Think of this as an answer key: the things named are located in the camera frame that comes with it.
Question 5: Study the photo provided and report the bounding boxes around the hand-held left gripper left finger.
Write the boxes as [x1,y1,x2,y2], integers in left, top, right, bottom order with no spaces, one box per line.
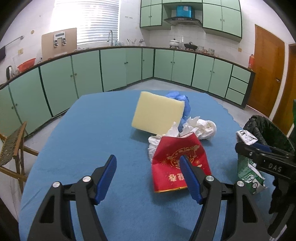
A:
[27,154,117,241]

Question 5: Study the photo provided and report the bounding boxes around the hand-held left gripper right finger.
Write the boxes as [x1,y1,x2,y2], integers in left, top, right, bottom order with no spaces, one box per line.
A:
[179,155,266,241]

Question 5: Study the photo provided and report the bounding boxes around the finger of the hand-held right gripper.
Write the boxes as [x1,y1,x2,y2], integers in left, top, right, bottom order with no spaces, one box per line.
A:
[253,143,289,158]
[235,142,264,163]

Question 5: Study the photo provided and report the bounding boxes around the black lined trash bin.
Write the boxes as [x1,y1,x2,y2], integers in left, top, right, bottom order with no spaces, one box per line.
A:
[243,115,296,154]

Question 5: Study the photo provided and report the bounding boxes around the red paper envelope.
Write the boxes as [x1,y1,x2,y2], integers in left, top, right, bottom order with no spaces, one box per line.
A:
[151,133,212,193]

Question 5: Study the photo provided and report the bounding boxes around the green and white packet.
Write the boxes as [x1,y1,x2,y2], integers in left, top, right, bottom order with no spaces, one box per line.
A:
[236,130,266,195]

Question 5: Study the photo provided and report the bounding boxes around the blue disposable glove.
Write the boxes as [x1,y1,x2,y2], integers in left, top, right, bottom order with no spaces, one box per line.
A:
[166,91,192,127]

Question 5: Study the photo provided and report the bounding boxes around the yellow sponge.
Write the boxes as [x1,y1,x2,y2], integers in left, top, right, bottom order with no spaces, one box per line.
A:
[131,91,185,136]

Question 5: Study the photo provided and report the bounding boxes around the person's right hand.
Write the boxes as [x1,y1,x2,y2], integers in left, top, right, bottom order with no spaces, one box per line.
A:
[269,178,296,232]

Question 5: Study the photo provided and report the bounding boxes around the blue table mat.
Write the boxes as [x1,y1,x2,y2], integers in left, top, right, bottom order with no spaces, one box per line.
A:
[18,90,275,241]

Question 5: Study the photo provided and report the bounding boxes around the wooden chair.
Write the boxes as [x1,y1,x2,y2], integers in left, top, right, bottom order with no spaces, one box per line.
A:
[0,121,40,194]

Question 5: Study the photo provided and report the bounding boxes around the row of glass jars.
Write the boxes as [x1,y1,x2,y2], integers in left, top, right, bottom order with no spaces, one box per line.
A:
[198,45,219,56]

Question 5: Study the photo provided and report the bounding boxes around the green base cabinets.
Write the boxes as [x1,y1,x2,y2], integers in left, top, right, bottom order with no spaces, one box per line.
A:
[0,46,256,139]

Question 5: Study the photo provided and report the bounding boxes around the orange basin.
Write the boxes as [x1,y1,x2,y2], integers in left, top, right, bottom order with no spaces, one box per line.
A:
[17,58,37,71]

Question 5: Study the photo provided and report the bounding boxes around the brown board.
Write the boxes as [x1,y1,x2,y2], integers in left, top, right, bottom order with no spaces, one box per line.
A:
[42,28,77,59]

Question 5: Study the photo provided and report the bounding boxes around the range hood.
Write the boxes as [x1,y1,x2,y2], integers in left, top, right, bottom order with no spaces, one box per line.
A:
[164,17,202,26]

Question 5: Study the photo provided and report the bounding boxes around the white device on board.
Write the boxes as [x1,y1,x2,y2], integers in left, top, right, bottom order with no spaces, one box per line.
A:
[53,32,67,47]

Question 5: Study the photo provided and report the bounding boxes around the white window blind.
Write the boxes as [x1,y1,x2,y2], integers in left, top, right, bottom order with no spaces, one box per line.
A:
[54,0,121,45]

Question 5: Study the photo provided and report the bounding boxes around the metal towel bar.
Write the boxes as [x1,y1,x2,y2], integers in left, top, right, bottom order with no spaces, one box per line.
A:
[5,35,25,48]

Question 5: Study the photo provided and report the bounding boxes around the wooden door with handle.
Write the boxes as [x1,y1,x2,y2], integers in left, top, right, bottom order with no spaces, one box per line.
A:
[246,24,285,117]

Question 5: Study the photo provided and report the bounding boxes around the green wall cabinets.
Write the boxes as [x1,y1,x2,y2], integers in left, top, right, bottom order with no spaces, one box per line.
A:
[139,0,243,39]

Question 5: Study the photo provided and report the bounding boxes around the blue hood duct cover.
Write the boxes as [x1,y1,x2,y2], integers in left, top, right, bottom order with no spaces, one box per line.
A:
[176,6,193,18]

